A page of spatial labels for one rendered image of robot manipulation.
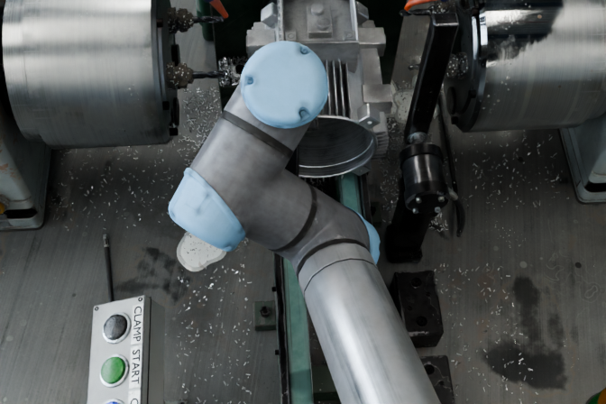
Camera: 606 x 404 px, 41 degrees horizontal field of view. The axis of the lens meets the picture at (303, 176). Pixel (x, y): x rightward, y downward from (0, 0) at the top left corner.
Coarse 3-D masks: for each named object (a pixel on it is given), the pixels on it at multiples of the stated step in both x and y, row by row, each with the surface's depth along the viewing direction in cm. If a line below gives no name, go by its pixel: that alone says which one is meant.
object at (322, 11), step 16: (288, 0) 112; (304, 0) 112; (320, 0) 112; (336, 0) 112; (352, 0) 108; (288, 16) 110; (304, 16) 110; (320, 16) 109; (336, 16) 110; (352, 16) 109; (288, 32) 105; (304, 32) 109; (320, 32) 107; (336, 32) 109; (352, 32) 105; (320, 48) 105; (336, 48) 105; (352, 48) 105; (336, 64) 108; (352, 64) 108
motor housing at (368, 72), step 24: (264, 24) 117; (360, 48) 114; (336, 72) 108; (360, 72) 111; (336, 96) 104; (360, 96) 109; (336, 120) 122; (384, 120) 110; (312, 144) 120; (336, 144) 120; (360, 144) 117; (384, 144) 112; (312, 168) 118; (336, 168) 118
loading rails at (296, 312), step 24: (336, 192) 124; (360, 192) 120; (288, 264) 113; (288, 288) 111; (264, 312) 119; (288, 312) 110; (288, 336) 108; (288, 360) 106; (288, 384) 104; (312, 384) 105
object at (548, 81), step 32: (448, 0) 117; (480, 0) 107; (512, 0) 106; (544, 0) 106; (576, 0) 107; (480, 32) 106; (512, 32) 106; (544, 32) 106; (576, 32) 106; (416, 64) 114; (448, 64) 112; (480, 64) 107; (512, 64) 106; (544, 64) 107; (576, 64) 107; (448, 96) 121; (480, 96) 109; (512, 96) 109; (544, 96) 109; (576, 96) 110; (480, 128) 115; (512, 128) 116; (544, 128) 118
